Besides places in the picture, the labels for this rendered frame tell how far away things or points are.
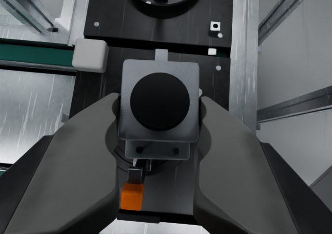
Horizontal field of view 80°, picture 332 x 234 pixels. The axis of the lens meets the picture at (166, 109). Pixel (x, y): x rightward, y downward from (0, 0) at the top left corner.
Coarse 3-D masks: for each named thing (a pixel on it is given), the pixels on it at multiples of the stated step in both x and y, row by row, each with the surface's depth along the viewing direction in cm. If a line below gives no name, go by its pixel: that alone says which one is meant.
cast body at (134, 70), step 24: (144, 72) 11; (168, 72) 11; (192, 72) 11; (144, 96) 10; (168, 96) 10; (192, 96) 11; (120, 120) 11; (144, 120) 10; (168, 120) 10; (192, 120) 11; (144, 144) 13; (168, 144) 13
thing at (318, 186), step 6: (330, 168) 22; (324, 174) 23; (330, 174) 22; (318, 180) 23; (324, 180) 22; (330, 180) 22; (312, 186) 24; (318, 186) 23; (324, 186) 22; (330, 186) 21; (318, 192) 23; (324, 192) 22; (330, 192) 21; (324, 198) 22; (330, 198) 21; (330, 204) 21; (330, 210) 21
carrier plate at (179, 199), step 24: (120, 48) 32; (120, 72) 31; (216, 72) 31; (96, 96) 30; (216, 96) 31; (192, 168) 29; (120, 192) 28; (144, 192) 28; (168, 192) 28; (192, 192) 28
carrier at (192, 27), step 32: (96, 0) 33; (128, 0) 33; (160, 0) 31; (192, 0) 32; (224, 0) 33; (96, 32) 32; (128, 32) 32; (160, 32) 32; (192, 32) 32; (224, 32) 32
